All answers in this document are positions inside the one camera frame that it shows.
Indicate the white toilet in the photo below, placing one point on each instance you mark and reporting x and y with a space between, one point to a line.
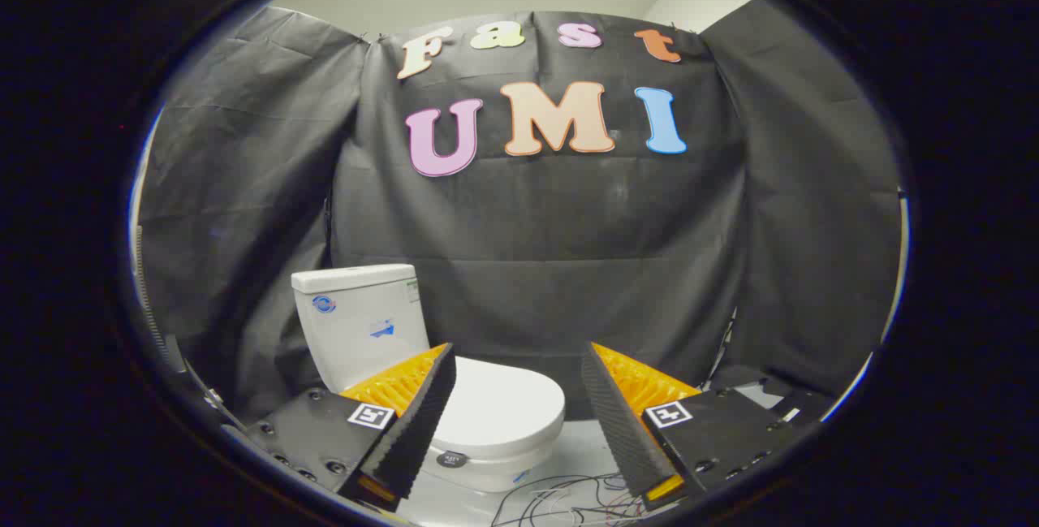
357 324

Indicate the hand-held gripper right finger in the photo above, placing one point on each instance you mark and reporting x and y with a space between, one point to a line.
621 438

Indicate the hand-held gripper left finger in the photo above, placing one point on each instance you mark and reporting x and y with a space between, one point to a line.
418 438

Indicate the black backdrop cloth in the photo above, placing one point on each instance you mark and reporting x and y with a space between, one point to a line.
568 226

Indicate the white toilet lid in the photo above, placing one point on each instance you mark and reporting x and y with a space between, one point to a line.
503 405

